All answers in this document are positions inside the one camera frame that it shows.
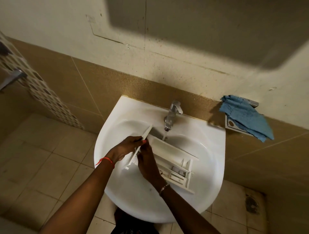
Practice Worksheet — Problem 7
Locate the person's right hand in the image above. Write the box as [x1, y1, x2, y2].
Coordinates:
[137, 144, 164, 185]

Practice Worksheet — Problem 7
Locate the red thread wristband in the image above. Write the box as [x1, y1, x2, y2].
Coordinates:
[96, 157, 115, 169]

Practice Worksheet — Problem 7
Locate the person's left forearm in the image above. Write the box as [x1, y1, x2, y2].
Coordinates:
[39, 158, 115, 234]

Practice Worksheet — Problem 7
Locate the person's right forearm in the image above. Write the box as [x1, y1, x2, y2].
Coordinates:
[154, 177, 220, 234]

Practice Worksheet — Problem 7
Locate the person's dark clothing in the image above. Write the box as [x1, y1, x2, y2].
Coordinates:
[113, 207, 160, 234]

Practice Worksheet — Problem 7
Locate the blue cleaning cloth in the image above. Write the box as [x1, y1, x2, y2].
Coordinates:
[219, 95, 275, 143]

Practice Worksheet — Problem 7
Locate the chrome wall soap holder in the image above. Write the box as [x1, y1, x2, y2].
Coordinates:
[225, 98, 259, 137]

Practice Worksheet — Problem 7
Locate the white ceramic wash basin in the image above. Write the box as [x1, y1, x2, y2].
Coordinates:
[94, 95, 226, 224]

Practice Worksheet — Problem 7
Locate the chrome wall tap handle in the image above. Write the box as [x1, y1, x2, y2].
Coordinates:
[0, 69, 27, 91]

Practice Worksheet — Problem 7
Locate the person's left hand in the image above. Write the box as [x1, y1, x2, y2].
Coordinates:
[107, 136, 147, 164]

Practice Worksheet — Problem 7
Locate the floor drain cover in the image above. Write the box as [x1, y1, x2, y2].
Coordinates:
[245, 195, 260, 214]

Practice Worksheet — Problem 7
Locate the white plastic detergent drawer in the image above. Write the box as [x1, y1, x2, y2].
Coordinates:
[124, 125, 200, 195]

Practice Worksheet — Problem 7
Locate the chrome basin tap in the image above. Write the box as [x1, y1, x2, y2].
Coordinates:
[164, 101, 183, 132]

